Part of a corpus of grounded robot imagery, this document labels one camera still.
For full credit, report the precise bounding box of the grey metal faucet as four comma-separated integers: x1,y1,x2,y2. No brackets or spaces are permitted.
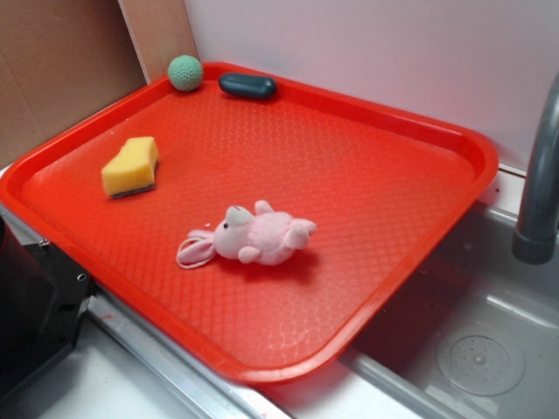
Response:
512,79,558,264

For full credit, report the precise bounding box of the brown cardboard panel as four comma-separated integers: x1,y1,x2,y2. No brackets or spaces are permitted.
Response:
1,1,145,167

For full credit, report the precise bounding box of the light wooden board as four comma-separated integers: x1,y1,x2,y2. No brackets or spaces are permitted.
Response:
118,0,199,84

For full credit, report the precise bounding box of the grey sink basin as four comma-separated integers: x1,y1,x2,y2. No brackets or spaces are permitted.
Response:
266,204,558,418

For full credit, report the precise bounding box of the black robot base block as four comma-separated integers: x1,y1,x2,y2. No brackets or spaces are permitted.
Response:
1,221,93,401

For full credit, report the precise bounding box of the pink plush bunny toy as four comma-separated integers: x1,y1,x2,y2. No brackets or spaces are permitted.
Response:
176,200,317,269

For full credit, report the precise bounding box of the dark teal oval capsule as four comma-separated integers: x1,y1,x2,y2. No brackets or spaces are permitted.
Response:
218,72,277,100

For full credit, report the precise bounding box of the yellow sponge with dark base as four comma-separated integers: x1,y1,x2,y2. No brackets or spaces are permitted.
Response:
101,136,159,198

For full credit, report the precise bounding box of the red plastic tray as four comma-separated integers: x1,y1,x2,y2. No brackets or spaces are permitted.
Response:
1,63,499,385

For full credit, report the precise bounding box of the green textured ball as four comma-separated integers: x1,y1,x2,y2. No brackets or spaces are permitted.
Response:
168,55,204,92

